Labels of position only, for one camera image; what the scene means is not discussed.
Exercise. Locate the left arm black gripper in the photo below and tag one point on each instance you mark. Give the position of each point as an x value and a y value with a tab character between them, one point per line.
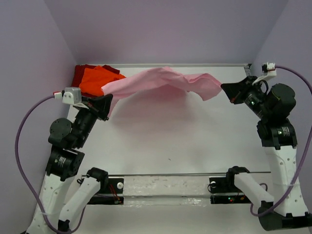
101	105

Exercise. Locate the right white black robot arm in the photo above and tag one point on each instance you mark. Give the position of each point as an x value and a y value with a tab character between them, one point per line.
285	207

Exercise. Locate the orange folded t shirt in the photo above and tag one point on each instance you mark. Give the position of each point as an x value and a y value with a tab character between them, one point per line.
94	77

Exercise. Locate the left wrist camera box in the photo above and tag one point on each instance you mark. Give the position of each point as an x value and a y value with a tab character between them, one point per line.
71	96

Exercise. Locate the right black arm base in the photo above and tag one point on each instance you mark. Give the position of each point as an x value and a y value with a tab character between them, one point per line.
222	193

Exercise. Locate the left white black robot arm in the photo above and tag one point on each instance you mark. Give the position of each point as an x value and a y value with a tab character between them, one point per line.
52	214

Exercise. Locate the aluminium table edge rail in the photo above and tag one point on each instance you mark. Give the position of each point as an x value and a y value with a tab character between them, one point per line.
247	69

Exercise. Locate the pink t shirt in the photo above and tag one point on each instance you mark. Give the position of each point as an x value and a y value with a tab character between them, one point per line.
205	85

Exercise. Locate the dark red folded t shirt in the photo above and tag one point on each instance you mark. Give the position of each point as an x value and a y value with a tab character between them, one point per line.
79	72

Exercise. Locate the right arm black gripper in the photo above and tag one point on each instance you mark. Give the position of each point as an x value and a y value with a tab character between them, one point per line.
237	91

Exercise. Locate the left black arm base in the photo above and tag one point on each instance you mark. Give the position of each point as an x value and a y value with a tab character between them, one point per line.
112	194

